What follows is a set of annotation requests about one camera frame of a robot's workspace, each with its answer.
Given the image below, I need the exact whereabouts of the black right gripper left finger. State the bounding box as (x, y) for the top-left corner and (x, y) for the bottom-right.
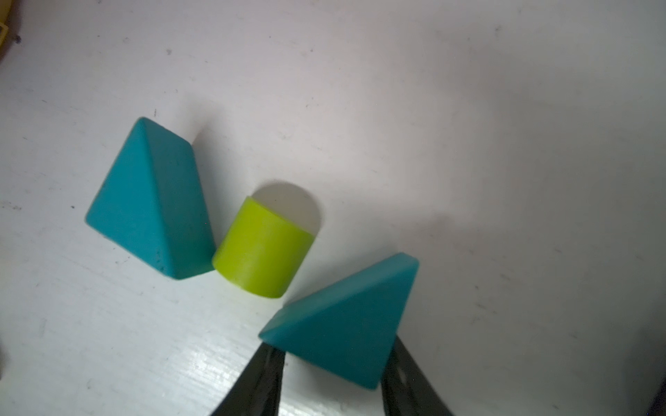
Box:
(212, 343), (285, 416)

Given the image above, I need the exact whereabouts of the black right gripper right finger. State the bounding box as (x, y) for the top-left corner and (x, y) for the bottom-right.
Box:
(381, 337), (453, 416)

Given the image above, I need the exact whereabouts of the teal triangle block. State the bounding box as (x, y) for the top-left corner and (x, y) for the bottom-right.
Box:
(85, 118), (216, 280)
(259, 253), (420, 389)

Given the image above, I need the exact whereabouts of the light green small block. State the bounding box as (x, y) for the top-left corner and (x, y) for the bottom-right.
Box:
(212, 197), (315, 299)

